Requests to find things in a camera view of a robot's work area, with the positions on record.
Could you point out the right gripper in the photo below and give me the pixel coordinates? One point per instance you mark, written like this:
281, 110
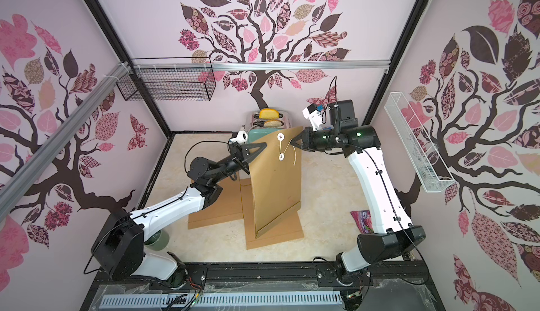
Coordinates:
309, 139

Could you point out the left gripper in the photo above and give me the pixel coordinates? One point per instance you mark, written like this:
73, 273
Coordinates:
242, 153

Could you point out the brown file bag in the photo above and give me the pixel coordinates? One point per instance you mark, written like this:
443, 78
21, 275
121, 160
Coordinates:
227, 208
276, 180
288, 229

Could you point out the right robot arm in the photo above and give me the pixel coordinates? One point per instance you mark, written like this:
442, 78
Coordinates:
394, 233

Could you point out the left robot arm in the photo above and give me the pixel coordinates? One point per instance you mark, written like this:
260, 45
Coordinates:
119, 247

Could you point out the colourful patterned bag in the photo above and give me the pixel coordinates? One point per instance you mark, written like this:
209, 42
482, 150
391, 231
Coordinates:
363, 221

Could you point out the mint green toaster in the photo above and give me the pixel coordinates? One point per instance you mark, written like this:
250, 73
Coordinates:
255, 127

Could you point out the yellow bread slice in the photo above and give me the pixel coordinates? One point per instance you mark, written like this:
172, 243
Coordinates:
268, 114

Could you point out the green cup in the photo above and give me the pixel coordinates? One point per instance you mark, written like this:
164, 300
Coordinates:
158, 241

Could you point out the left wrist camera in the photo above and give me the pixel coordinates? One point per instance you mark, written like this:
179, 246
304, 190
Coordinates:
240, 137

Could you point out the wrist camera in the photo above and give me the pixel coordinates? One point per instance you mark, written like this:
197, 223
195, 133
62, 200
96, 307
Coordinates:
316, 115
240, 137

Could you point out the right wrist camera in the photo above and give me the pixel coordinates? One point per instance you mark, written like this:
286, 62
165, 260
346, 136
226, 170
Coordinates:
316, 115

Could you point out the black wire basket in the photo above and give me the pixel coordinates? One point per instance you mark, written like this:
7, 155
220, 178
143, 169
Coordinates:
181, 79

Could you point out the white wire basket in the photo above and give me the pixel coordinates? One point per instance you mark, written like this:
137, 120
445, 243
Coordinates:
423, 153

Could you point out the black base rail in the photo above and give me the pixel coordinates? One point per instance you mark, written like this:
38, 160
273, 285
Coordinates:
392, 285

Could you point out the white slotted cable duct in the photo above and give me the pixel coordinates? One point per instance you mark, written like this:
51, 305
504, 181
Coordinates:
281, 298

